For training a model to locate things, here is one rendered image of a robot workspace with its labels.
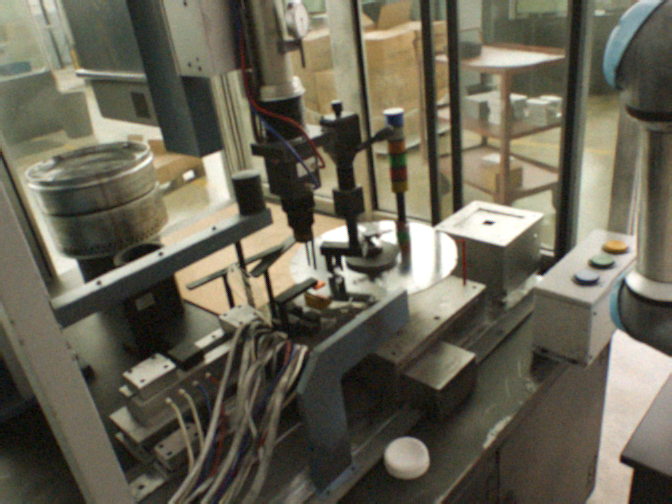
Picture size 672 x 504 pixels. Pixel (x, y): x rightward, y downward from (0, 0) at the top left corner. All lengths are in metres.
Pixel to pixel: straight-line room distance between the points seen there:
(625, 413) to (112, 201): 1.74
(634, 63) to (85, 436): 0.73
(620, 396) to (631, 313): 1.29
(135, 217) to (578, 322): 1.03
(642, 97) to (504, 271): 0.58
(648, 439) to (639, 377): 1.33
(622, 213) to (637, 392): 1.09
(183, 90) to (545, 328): 0.77
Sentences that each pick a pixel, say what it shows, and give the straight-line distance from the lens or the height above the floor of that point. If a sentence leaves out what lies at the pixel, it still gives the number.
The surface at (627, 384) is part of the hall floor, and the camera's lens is 2.36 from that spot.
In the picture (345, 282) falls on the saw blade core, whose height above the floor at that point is 0.95.
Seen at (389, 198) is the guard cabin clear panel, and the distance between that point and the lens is 1.70.
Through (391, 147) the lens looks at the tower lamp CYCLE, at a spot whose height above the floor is 1.08.
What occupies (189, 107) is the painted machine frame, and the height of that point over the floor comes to 1.30.
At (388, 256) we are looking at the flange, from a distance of 1.11.
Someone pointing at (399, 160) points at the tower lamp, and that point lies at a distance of 1.35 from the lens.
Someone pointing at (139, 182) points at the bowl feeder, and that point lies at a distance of 1.51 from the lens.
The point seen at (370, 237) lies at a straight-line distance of 1.10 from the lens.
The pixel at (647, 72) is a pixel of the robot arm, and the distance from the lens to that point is 0.81.
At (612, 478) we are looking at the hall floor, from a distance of 2.02.
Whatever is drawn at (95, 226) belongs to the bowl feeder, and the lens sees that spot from 1.50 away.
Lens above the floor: 1.48
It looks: 27 degrees down
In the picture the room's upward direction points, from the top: 8 degrees counter-clockwise
